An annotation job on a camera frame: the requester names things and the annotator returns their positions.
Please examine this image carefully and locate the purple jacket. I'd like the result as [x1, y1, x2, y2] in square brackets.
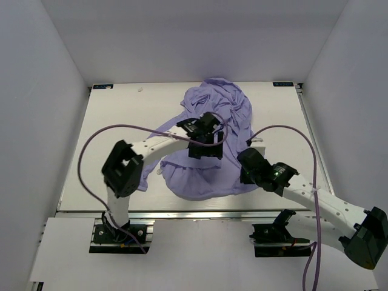
[138, 78, 256, 201]

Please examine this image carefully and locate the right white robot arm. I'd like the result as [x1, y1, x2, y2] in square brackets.
[237, 147, 387, 270]

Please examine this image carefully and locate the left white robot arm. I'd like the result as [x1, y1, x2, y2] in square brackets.
[102, 112, 227, 242]

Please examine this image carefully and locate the right blue table label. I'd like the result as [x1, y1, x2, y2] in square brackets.
[272, 81, 294, 87]

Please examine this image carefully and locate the blue table label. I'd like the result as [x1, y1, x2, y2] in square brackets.
[272, 81, 294, 87]
[92, 84, 113, 90]

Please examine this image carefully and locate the left blue table label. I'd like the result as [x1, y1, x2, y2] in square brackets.
[92, 84, 113, 90]

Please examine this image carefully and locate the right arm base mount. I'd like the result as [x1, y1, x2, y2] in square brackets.
[249, 209, 312, 258]

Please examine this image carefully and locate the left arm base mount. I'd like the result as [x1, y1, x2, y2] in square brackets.
[89, 219, 153, 255]

